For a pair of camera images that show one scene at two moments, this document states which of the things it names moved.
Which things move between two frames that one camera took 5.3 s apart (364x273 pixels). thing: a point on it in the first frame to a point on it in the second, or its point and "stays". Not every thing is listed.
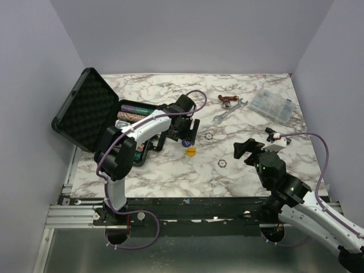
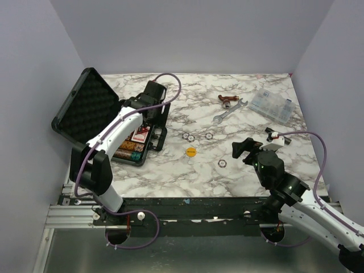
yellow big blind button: [191, 152] stays
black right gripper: [248, 145] stays
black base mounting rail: [185, 216] stays
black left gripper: [185, 135] to [160, 120]
